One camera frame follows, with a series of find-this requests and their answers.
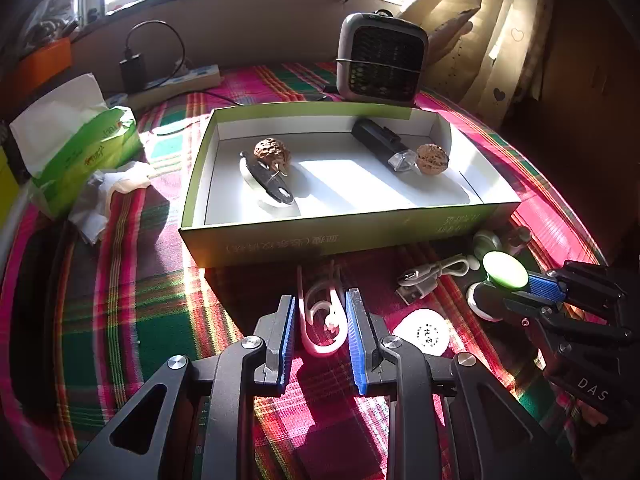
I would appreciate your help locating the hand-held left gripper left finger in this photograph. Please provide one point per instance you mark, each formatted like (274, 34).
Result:
(286, 345)

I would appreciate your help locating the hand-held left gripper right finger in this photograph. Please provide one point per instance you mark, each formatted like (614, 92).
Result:
(356, 345)

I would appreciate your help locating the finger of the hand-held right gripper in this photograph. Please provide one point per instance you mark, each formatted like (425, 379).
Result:
(545, 286)
(535, 312)

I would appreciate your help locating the pink plastic clip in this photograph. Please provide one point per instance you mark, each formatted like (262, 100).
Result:
(312, 345)

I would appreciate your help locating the green top suction holder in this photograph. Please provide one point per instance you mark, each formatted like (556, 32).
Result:
(502, 270)

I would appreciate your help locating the white round case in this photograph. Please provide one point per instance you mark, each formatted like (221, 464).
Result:
(420, 335)

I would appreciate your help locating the green and white cardboard box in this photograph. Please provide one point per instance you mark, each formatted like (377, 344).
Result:
(340, 180)

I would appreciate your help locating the brown walnut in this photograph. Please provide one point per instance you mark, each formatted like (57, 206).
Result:
(272, 154)
(432, 158)

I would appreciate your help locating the black device with clear cap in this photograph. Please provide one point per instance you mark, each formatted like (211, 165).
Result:
(372, 137)

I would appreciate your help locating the pink green plaid tablecloth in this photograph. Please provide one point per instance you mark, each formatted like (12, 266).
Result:
(125, 300)

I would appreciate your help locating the crumpled white tissue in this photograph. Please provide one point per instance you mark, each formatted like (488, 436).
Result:
(125, 180)

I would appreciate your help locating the cream heart print curtain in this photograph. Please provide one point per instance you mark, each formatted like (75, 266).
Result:
(480, 45)

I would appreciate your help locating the green tissue pack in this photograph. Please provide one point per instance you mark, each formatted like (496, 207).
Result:
(85, 155)

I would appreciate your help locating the small grey desk fan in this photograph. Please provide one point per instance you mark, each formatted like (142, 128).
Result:
(382, 60)

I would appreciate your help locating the beige power strip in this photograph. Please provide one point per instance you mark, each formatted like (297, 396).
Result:
(200, 76)
(116, 99)

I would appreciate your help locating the black charger adapter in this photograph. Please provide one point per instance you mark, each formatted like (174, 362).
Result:
(133, 74)

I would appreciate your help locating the orange box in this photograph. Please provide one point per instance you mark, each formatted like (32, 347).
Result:
(45, 62)

